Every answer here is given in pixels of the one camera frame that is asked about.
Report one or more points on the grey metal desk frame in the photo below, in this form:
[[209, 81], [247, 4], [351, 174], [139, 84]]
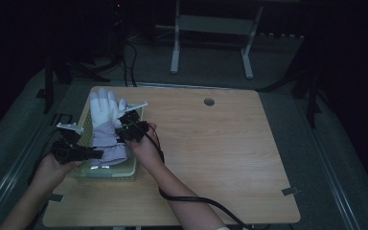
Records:
[[214, 25]]

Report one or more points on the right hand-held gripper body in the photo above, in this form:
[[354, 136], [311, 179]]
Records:
[[131, 129]]

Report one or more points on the lavender and white glove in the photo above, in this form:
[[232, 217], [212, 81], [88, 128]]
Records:
[[105, 127]]

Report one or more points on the black stand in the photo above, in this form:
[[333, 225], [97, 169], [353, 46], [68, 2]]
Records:
[[49, 83]]

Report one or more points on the grey table grommet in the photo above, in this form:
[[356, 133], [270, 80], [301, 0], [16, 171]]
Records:
[[209, 102]]

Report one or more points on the grey tape piece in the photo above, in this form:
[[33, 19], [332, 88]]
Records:
[[56, 197], [290, 191]]

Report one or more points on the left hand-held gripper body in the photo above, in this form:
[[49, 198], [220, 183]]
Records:
[[67, 150]]

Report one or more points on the person's right hand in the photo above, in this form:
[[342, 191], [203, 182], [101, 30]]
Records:
[[143, 150]]

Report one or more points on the person's left hand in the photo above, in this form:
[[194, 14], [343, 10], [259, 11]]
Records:
[[52, 172]]

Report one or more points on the pale green mesh basket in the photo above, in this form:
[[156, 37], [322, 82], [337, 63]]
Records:
[[121, 171]]

